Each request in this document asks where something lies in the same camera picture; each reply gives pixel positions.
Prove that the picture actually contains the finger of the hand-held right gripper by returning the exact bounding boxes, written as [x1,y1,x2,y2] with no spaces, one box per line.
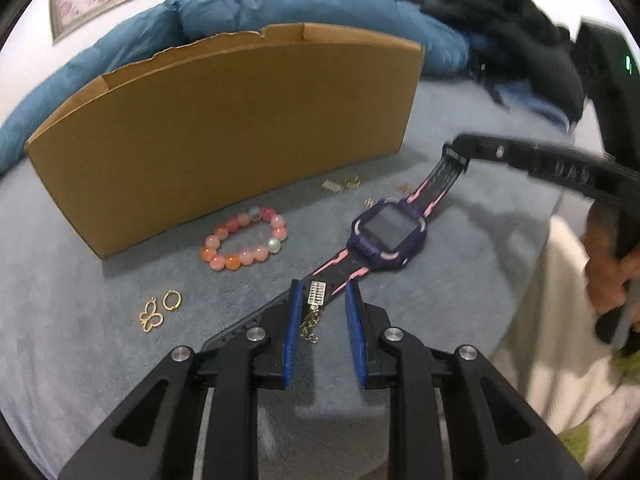
[450,132,532,176]

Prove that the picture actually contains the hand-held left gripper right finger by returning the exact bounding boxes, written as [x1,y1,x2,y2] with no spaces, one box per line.
[345,282,586,480]

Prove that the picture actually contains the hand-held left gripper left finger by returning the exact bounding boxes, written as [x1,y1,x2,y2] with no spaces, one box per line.
[57,280,303,480]

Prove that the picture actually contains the gold chain with abacus charm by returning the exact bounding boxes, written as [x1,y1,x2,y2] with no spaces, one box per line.
[299,280,328,346]

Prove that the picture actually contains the pink bead bracelet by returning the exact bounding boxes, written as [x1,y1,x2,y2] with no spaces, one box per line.
[201,206,288,272]

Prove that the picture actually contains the purple and pink smartwatch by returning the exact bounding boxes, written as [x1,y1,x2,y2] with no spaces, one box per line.
[202,144,471,353]

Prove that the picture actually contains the gold butterfly earring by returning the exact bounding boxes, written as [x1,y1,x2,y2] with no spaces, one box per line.
[138,297,164,332]

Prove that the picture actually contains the brown cardboard box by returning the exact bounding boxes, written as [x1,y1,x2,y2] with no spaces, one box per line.
[25,22,425,261]

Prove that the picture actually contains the person's right hand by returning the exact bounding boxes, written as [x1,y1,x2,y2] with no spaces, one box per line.
[582,202,640,316]

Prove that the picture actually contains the black clothes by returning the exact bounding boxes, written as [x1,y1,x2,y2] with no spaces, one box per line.
[420,0,588,121]

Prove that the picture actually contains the blue duvet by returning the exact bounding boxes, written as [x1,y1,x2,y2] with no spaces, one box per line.
[0,0,471,173]

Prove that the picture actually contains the grey fleece blanket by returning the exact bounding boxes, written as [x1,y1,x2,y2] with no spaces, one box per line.
[0,72,608,480]

